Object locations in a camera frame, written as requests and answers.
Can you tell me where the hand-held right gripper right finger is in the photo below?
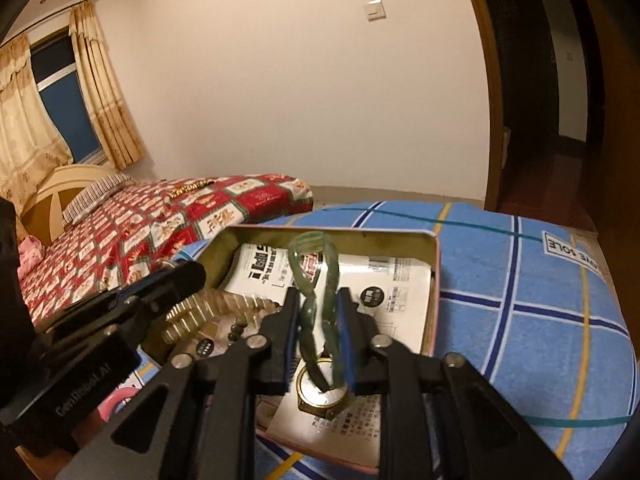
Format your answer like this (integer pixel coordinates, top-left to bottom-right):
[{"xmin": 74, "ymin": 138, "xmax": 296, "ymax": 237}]
[{"xmin": 336, "ymin": 287, "xmax": 573, "ymax": 480}]

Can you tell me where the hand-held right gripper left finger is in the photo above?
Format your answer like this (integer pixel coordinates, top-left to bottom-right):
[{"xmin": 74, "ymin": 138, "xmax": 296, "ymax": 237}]
[{"xmin": 60, "ymin": 287, "xmax": 303, "ymax": 480}]

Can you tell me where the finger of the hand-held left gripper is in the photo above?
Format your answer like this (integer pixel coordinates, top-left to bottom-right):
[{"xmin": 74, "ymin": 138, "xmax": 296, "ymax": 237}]
[
  {"xmin": 32, "ymin": 287, "xmax": 168, "ymax": 348},
  {"xmin": 112, "ymin": 259, "xmax": 207, "ymax": 306}
]

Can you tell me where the pink bangle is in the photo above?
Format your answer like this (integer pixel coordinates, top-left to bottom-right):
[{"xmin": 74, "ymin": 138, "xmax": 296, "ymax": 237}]
[{"xmin": 99, "ymin": 385, "xmax": 142, "ymax": 427}]

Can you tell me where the green jade link bracelet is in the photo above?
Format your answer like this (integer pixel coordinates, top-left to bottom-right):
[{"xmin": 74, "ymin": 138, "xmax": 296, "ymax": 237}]
[{"xmin": 289, "ymin": 230, "xmax": 346, "ymax": 392}]

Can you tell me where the pink tin box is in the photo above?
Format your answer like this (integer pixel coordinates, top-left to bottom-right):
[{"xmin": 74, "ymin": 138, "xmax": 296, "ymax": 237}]
[{"xmin": 140, "ymin": 225, "xmax": 442, "ymax": 462}]

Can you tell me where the gold wristwatch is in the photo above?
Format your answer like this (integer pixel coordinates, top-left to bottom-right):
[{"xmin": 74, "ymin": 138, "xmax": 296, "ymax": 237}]
[{"xmin": 292, "ymin": 357, "xmax": 351, "ymax": 413}]

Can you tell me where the red patterned bedspread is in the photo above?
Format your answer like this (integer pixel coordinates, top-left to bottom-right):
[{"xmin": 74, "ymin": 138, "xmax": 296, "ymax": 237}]
[{"xmin": 17, "ymin": 174, "xmax": 315, "ymax": 328}]

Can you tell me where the newspaper box lining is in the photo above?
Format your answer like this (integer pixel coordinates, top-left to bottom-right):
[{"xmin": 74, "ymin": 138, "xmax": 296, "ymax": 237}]
[{"xmin": 220, "ymin": 242, "xmax": 433, "ymax": 453}]

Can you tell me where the pink cloth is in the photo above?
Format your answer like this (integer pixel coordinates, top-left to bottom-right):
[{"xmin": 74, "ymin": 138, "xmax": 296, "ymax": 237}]
[{"xmin": 17, "ymin": 237, "xmax": 46, "ymax": 278}]

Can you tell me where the striped pillow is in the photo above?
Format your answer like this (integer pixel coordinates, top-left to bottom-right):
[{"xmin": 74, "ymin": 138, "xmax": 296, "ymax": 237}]
[{"xmin": 61, "ymin": 172, "xmax": 136, "ymax": 226}]

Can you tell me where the cream wooden headboard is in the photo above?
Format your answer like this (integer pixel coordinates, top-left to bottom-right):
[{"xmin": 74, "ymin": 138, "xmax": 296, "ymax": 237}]
[{"xmin": 17, "ymin": 164, "xmax": 118, "ymax": 248}]

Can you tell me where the blue plaid bedding bundle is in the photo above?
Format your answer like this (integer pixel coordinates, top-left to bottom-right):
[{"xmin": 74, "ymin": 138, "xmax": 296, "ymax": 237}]
[{"xmin": 135, "ymin": 200, "xmax": 638, "ymax": 480}]

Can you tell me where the beige patterned curtain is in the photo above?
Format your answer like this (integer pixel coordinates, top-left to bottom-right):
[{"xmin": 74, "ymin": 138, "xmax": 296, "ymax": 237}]
[
  {"xmin": 0, "ymin": 32, "xmax": 73, "ymax": 206},
  {"xmin": 69, "ymin": 0, "xmax": 147, "ymax": 171}
]

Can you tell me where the window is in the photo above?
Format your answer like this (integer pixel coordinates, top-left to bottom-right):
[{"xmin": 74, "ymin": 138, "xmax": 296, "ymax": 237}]
[{"xmin": 30, "ymin": 35, "xmax": 106, "ymax": 162}]

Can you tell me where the white printed label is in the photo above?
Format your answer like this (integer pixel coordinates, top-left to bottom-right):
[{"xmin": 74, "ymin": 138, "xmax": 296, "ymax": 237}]
[{"xmin": 541, "ymin": 230, "xmax": 601, "ymax": 267}]

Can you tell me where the pearl bead necklace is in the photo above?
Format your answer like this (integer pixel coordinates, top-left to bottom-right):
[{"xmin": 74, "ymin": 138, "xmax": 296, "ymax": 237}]
[{"xmin": 162, "ymin": 290, "xmax": 281, "ymax": 347}]

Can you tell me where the yellow bead bracelet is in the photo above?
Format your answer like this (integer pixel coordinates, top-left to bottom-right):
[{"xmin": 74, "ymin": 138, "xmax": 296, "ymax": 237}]
[{"xmin": 167, "ymin": 179, "xmax": 213, "ymax": 200}]

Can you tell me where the wooden door frame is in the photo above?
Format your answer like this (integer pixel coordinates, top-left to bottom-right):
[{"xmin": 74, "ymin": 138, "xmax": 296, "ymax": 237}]
[{"xmin": 457, "ymin": 0, "xmax": 513, "ymax": 213}]

